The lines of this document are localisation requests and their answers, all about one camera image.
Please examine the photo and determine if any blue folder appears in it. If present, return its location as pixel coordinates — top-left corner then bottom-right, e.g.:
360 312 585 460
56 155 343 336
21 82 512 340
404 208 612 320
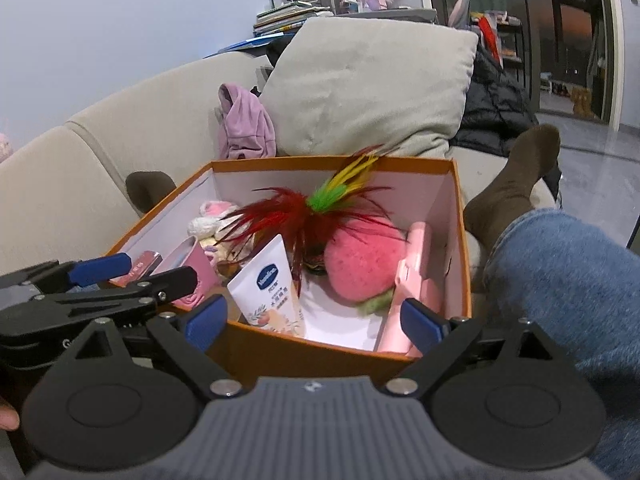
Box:
220 35 296 55

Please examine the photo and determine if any white pink plush toy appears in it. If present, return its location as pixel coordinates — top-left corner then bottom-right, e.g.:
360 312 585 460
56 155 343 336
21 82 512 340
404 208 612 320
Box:
187 201 251 266

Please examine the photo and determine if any black puffer jacket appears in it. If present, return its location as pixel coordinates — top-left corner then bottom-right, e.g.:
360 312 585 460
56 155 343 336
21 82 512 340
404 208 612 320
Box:
450 42 538 157

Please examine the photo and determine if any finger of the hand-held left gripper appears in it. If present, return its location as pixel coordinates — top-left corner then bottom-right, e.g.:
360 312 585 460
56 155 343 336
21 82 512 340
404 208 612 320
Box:
30 266 199 314
0 253 132 295

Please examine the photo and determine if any person's leg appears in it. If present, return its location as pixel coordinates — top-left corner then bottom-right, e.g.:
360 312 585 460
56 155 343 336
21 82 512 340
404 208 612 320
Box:
462 124 640 480
125 170 177 215

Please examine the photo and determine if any person's right leg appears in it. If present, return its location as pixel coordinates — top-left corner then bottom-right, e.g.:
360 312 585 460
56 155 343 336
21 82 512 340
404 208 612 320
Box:
462 124 640 480

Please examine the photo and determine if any purple cloth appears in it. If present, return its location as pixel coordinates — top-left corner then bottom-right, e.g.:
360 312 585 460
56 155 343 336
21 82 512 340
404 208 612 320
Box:
216 83 277 160

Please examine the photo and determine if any stack of books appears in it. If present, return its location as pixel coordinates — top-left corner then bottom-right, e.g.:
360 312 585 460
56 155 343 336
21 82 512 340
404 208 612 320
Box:
252 1 333 38

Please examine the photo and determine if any beige sofa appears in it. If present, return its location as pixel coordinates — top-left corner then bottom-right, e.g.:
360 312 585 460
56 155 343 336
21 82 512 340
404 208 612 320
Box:
0 50 561 461

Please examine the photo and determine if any beige cushion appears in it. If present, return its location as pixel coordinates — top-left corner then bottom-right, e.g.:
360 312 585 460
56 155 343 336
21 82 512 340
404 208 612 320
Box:
261 17 479 160

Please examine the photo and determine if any small red box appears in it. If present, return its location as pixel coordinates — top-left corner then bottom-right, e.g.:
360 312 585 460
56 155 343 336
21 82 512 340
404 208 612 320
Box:
109 251 163 283

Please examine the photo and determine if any pink strawberry plush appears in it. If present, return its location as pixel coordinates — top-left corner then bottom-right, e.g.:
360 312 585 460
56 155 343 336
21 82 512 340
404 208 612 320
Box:
324 217 408 316

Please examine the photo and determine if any person's left hand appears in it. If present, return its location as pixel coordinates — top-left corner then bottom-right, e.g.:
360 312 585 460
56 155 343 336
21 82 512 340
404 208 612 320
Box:
0 395 21 432

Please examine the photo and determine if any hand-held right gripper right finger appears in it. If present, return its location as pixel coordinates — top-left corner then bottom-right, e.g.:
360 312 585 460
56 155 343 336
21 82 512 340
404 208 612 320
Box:
386 297 566 403

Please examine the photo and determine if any orange cardboard box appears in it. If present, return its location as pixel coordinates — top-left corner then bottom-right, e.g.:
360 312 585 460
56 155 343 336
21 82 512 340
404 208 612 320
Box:
102 156 473 386

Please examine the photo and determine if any pink plastic bottle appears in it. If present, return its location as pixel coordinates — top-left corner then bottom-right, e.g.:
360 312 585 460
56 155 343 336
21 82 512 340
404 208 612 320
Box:
376 221 445 358

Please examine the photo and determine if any person's left leg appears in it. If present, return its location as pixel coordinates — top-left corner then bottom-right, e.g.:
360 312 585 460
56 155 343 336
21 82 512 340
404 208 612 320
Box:
125 170 177 215

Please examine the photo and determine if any red green feather toy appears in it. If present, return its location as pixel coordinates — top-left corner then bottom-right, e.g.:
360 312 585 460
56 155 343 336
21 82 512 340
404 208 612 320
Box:
215 144 401 286

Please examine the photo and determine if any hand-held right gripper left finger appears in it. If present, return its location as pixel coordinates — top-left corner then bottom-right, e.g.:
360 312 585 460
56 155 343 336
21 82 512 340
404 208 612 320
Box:
72 294 246 401

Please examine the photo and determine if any pink cup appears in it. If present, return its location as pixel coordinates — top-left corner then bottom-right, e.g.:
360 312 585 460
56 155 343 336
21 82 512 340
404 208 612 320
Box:
150 237 221 311

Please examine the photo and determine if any white lotion tube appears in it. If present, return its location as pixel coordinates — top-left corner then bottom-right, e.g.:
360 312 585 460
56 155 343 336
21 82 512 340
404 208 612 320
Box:
227 234 307 338

